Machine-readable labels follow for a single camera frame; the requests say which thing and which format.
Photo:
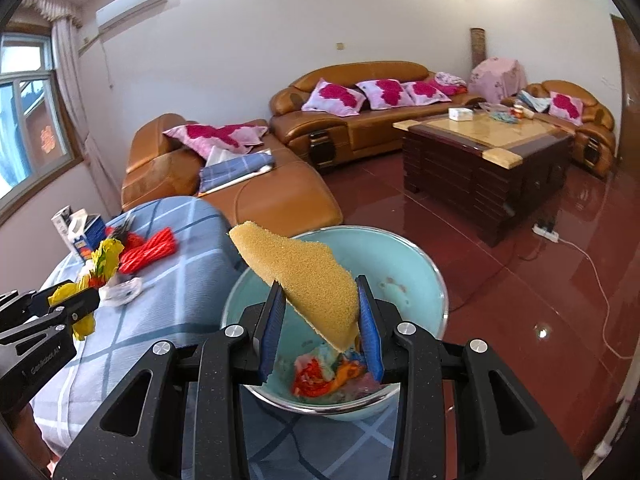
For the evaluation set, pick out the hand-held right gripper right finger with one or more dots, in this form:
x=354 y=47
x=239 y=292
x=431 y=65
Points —
x=371 y=337

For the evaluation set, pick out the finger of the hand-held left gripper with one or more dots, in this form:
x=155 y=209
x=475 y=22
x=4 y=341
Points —
x=37 y=297
x=84 y=305

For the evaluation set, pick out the brown leather chaise sofa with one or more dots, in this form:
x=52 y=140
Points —
x=280 y=190

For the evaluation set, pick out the light blue cloth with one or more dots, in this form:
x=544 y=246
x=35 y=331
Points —
x=534 y=101

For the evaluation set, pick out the pink curtain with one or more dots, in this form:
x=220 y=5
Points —
x=70 y=85

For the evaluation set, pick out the folded pink blanket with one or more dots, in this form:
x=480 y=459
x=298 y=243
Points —
x=450 y=82

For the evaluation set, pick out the window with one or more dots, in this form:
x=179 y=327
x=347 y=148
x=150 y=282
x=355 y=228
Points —
x=30 y=125

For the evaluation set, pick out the long brown leather sofa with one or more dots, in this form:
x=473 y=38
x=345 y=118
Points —
x=380 y=120

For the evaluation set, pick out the folded blue checkered cloth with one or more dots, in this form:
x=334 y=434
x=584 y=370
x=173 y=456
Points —
x=235 y=172

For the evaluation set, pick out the yellow green crumpled wrapper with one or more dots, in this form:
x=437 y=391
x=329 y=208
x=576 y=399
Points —
x=107 y=260

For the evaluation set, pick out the rolled bamboo mat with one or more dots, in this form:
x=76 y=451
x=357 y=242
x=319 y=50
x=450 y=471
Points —
x=478 y=50

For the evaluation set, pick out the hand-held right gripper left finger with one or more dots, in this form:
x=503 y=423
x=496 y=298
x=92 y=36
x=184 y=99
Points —
x=270 y=332

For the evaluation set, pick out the blue checkered tablecloth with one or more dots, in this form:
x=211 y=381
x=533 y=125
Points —
x=165 y=300

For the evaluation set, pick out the light blue crumpled wrapper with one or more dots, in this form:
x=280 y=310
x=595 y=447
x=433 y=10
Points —
x=325 y=357

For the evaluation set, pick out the white power strip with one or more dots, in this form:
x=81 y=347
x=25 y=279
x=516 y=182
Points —
x=545 y=232

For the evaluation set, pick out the brown wooden door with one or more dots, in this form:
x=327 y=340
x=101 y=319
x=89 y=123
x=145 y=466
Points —
x=629 y=90

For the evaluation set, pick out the yellow plastic bag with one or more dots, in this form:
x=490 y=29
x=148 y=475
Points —
x=82 y=327

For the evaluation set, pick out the blue carton box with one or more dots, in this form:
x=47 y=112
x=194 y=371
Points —
x=90 y=237

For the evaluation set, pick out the pink floral pillow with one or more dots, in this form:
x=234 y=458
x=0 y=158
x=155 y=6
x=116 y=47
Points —
x=382 y=92
x=220 y=136
x=335 y=96
x=566 y=107
x=427 y=91

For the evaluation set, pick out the teal enamel basin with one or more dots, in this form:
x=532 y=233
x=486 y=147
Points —
x=400 y=265

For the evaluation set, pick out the dark wooden coffee table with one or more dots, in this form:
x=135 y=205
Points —
x=480 y=170

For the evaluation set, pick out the white wall air conditioner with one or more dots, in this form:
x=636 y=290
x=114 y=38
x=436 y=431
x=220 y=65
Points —
x=132 y=5

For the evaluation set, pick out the brown leather armchair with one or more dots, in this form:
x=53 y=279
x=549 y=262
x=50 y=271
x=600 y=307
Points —
x=595 y=130

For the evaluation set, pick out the pink cloth covered appliance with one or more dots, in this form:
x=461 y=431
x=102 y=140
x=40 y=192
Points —
x=497 y=80

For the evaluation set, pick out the white carton box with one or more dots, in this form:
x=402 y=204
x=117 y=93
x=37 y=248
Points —
x=67 y=230

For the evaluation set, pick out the white tissue box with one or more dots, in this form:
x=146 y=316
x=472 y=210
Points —
x=460 y=114

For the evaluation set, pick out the yellow sponge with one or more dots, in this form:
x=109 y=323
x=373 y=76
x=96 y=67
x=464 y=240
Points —
x=305 y=270

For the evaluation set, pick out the clear plastic packaging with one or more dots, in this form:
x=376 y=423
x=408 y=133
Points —
x=122 y=291

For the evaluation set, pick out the red ribbed plastic bag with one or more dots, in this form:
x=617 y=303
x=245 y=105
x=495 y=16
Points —
x=150 y=250

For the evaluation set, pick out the red crumpled wrapper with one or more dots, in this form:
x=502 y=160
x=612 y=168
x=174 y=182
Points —
x=310 y=380

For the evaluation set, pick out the orange foil snack wrapper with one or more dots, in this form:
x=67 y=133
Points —
x=347 y=374

